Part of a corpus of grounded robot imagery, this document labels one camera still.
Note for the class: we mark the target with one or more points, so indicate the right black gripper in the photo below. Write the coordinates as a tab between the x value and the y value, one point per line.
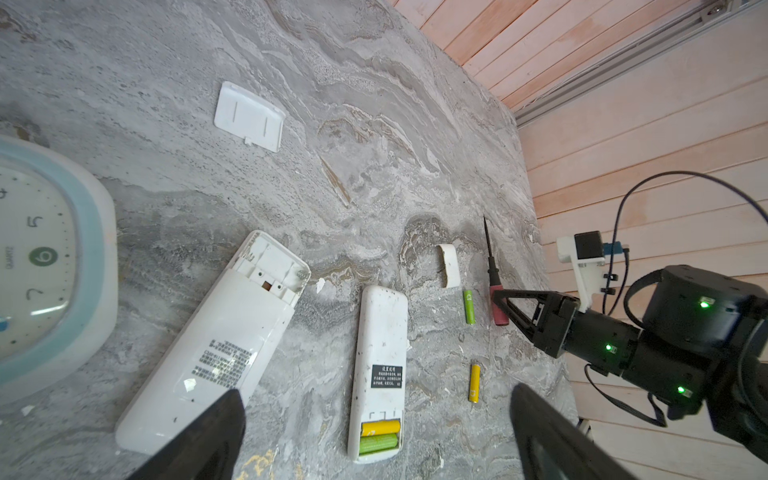
553	323

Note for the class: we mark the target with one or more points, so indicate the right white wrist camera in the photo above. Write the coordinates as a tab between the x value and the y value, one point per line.
587	254

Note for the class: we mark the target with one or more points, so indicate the white round alarm clock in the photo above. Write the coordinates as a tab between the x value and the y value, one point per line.
59	267

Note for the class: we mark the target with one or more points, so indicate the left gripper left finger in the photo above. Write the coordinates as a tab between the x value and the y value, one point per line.
208	448

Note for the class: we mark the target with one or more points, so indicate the yellow battery in remote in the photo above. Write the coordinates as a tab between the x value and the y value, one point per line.
381	427

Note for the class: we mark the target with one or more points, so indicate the yellow AAA battery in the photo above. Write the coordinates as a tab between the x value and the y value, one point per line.
474	382

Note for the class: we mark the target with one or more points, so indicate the red white remote control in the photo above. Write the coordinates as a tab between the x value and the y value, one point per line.
379	384

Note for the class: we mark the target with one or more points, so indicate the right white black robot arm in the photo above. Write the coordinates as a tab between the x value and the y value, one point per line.
697	344

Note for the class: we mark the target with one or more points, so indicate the red handled screwdriver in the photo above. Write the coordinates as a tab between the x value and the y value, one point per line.
498	316

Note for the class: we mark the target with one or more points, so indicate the white remote with yellow sticker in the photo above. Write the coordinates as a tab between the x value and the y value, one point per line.
226	344

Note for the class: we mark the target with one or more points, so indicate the green battery in remote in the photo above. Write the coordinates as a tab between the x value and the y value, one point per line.
378	443

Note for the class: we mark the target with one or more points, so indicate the green AAA battery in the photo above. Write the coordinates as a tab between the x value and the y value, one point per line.
468	301

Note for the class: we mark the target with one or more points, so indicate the white remote battery cover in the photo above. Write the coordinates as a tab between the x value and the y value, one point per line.
451	265

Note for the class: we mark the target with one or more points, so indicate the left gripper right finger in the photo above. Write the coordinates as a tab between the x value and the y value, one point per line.
550	447

